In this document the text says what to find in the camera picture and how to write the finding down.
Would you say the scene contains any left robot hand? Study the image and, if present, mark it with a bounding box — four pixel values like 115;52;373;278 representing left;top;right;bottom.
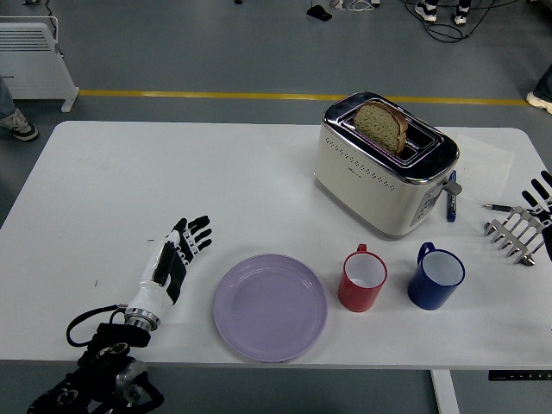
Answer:
124;214;214;320

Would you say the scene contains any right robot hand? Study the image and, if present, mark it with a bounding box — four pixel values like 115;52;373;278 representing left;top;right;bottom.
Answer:
520;170;552;262

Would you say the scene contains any purple plate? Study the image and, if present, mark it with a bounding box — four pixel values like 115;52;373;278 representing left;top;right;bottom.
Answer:
212;253;329;363

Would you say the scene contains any brown bread slice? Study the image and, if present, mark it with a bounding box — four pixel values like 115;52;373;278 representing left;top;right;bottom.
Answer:
353;101;409;156

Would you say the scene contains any black ballpoint pen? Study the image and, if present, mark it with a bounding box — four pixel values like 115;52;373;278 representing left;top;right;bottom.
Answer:
481;203;534;215

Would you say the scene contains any metal toast rack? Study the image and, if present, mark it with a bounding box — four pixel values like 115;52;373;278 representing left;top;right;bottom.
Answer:
482;205;549;267

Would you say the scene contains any white paper sheet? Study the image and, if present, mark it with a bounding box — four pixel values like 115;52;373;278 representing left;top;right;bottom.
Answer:
455;132;517;202

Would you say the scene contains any blue marker pen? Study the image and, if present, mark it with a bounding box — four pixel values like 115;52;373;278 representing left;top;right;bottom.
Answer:
445;170;458;223

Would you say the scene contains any person's leg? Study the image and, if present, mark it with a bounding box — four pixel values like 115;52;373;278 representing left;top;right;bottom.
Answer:
0;77;15;118
534;64;552;103

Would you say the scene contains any blue mug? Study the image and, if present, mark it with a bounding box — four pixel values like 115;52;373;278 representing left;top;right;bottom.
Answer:
406;241;467;311

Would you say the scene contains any cream and chrome toaster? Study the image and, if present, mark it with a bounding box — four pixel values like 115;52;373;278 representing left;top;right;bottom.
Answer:
313;91;463;242

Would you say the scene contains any black table control panel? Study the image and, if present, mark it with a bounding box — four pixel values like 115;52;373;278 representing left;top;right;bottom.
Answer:
487;369;552;382

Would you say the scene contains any person's black white shoe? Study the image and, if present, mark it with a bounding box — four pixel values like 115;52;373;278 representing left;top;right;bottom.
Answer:
414;0;438;22
452;0;472;26

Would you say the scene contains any yellow floor tape line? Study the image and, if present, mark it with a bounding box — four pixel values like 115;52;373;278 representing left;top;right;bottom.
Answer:
79;89;530;108

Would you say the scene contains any red mug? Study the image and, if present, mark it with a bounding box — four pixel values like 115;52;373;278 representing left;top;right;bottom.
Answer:
336;243;389;313

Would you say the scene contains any person's grey sneaker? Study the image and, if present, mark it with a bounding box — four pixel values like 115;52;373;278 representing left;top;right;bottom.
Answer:
0;107;39;142

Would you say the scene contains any white table leg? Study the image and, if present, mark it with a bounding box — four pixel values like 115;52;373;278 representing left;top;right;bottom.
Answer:
430;369;461;414

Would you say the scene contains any white panel heater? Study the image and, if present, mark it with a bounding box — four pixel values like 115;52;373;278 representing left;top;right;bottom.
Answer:
0;16;81;114

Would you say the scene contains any black floor stand base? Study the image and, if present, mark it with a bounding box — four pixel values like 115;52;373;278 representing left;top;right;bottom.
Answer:
306;0;333;22

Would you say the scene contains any black heater cable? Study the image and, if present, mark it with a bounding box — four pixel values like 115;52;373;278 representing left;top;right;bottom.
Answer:
45;16;65;60

